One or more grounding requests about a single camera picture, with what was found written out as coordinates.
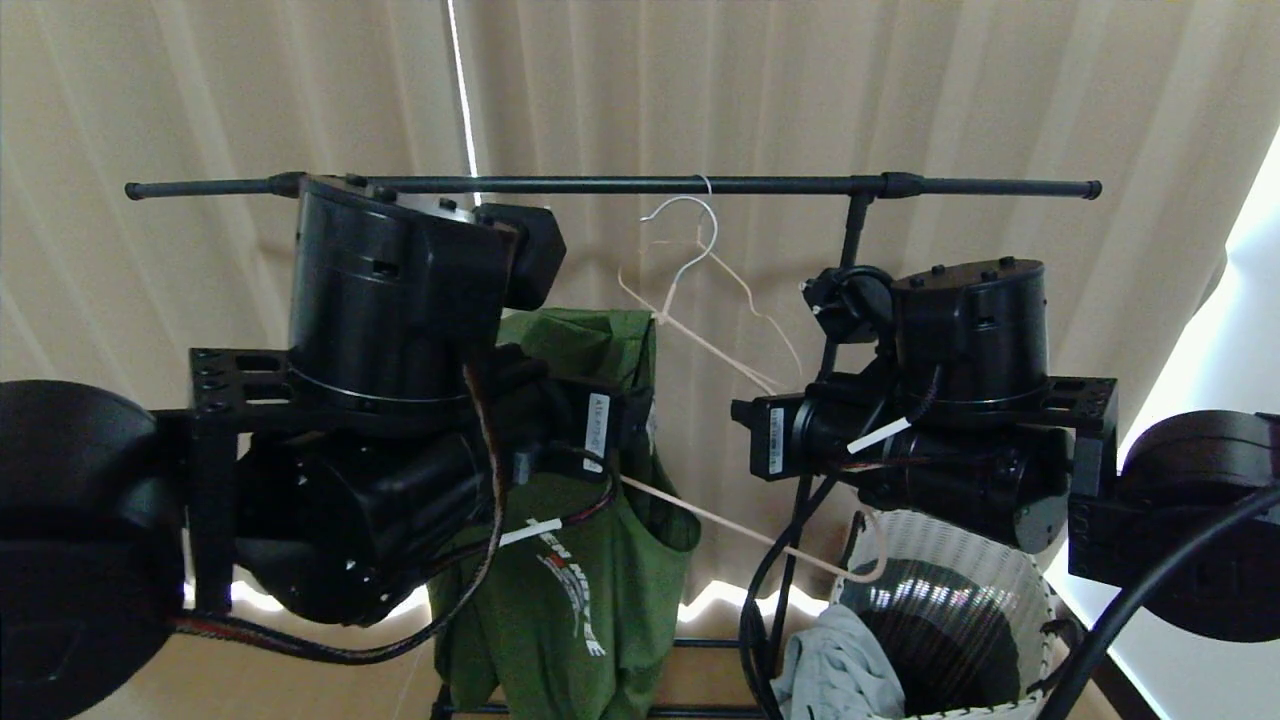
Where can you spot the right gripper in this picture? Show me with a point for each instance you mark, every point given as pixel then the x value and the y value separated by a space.
pixel 960 470

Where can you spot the black clothes rack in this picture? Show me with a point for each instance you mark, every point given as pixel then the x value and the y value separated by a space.
pixel 600 185

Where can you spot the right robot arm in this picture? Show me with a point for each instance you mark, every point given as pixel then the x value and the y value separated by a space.
pixel 970 340

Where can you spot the white laundry basket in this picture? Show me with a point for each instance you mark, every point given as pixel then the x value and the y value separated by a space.
pixel 950 540

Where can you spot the green printed sleeveless shirt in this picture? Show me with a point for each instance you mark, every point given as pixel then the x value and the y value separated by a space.
pixel 640 590

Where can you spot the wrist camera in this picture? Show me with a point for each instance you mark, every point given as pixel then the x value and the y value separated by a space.
pixel 850 305
pixel 525 250

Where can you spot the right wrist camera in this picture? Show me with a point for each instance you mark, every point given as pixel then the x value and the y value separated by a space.
pixel 850 305

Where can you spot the pink clothes hanger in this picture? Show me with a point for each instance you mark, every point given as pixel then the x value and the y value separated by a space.
pixel 700 512
pixel 707 185

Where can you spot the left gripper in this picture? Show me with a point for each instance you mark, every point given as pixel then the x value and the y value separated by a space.
pixel 380 520

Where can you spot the beige curtain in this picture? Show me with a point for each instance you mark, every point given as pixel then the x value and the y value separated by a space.
pixel 1000 100

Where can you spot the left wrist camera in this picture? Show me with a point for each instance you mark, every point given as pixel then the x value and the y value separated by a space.
pixel 525 250

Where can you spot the pale grey garment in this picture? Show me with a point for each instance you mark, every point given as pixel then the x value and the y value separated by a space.
pixel 830 670

